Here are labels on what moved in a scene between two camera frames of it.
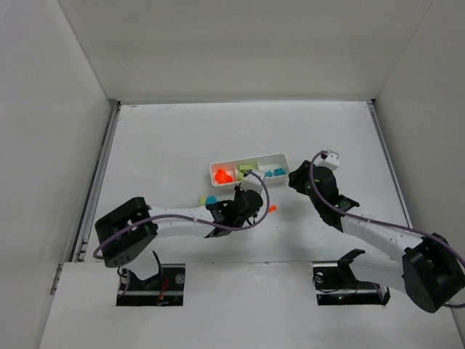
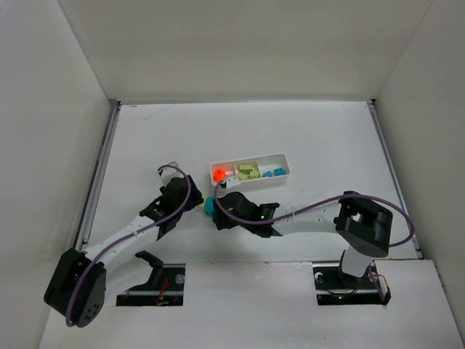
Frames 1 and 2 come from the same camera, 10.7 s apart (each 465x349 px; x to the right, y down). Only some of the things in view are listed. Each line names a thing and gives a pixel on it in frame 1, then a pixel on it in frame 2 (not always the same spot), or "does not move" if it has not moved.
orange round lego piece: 221,177 does not move
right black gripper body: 301,176 to 219,213
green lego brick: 243,168 does not move
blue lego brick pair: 277,171 does not move
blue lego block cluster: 211,199 does not move
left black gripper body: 251,196 to 194,193
